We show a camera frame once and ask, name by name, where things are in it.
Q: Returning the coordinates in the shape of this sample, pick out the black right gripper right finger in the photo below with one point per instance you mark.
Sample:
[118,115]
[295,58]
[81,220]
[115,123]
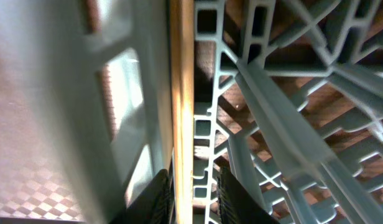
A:
[236,206]

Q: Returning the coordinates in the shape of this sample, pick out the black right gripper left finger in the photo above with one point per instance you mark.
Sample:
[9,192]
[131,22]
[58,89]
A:
[153,206]

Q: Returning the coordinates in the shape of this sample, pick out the grey dishwasher rack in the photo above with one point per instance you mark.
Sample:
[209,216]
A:
[288,95]

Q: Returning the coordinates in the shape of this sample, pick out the wooden chopstick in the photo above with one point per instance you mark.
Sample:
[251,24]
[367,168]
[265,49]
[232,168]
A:
[182,72]

